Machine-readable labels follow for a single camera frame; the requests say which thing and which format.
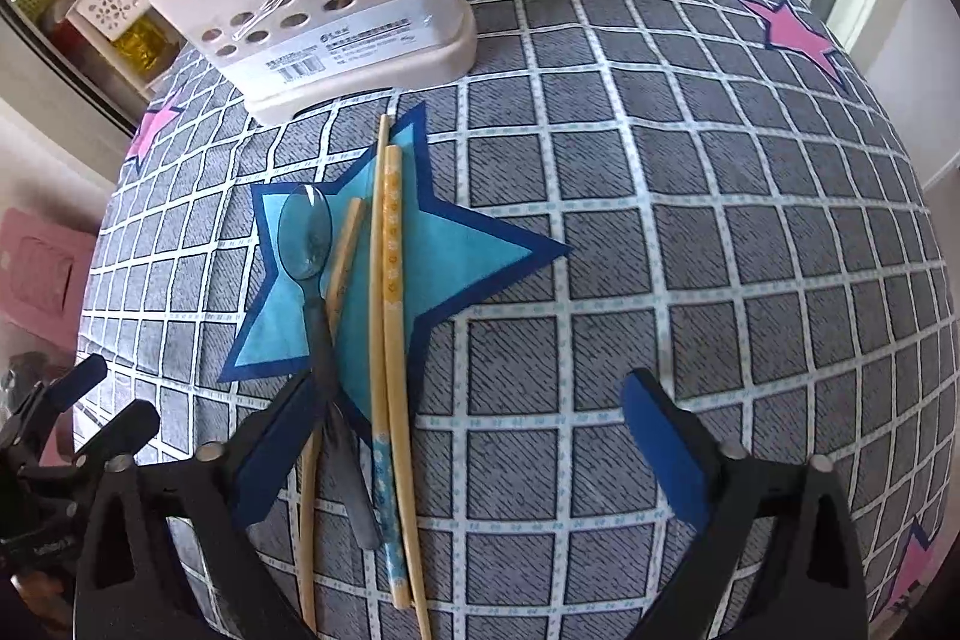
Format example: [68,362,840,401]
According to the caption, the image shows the patterned bamboo chopstick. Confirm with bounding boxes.
[370,145,413,609]

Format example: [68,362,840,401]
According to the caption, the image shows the blue translucent spoon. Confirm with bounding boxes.
[277,184,381,551]

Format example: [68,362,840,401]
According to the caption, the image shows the short bamboo chopstick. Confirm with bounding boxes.
[278,185,377,629]

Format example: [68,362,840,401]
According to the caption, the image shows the pink plastic stool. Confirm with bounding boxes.
[2,208,96,353]

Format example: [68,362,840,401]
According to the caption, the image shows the grey checked tablecloth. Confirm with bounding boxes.
[75,0,958,638]

